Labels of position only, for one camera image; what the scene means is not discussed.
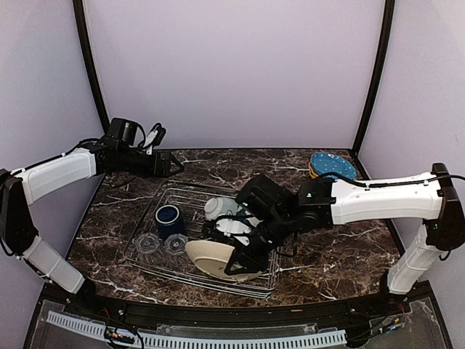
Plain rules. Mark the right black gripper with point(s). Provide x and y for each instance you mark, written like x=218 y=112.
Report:
x=251 y=264

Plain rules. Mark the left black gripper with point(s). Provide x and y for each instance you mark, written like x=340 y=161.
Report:
x=155 y=171

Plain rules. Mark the large beige plate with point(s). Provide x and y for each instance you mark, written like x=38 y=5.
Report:
x=211 y=258

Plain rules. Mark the yellow plate with white rings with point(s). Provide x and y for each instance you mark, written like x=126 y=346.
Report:
x=311 y=172

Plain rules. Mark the blue polka dot plate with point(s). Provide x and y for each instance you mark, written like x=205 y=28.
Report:
x=326 y=162

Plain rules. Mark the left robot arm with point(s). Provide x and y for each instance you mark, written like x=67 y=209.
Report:
x=115 y=151

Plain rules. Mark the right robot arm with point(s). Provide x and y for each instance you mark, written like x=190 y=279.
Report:
x=332 y=199

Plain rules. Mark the teal and white bowl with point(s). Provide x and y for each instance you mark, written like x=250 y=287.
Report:
x=247 y=218

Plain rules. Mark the dark blue ceramic mug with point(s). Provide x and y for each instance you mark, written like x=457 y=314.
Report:
x=169 y=221

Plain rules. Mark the white green patterned bowl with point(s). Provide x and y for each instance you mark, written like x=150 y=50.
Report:
x=218 y=206

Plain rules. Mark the right clear glass cup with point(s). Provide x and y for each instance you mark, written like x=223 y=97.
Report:
x=175 y=245

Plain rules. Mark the clear glass cup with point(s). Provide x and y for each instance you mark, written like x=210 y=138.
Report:
x=175 y=245
x=147 y=244

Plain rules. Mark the left clear glass cup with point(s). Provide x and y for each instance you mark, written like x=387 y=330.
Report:
x=147 y=244

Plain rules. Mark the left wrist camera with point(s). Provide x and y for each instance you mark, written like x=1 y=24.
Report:
x=153 y=138

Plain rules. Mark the wire dish rack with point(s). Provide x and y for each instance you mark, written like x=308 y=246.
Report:
x=188 y=233

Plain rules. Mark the black front rail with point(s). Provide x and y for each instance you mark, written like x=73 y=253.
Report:
x=144 y=300

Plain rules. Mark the white slotted cable duct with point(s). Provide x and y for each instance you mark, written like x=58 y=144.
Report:
x=197 y=337

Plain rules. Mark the left black frame post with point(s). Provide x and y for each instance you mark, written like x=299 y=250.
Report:
x=91 y=72

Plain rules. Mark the black frame post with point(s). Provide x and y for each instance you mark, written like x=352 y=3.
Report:
x=91 y=72
x=378 y=67

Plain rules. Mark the right black frame post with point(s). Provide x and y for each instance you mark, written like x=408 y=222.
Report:
x=378 y=67

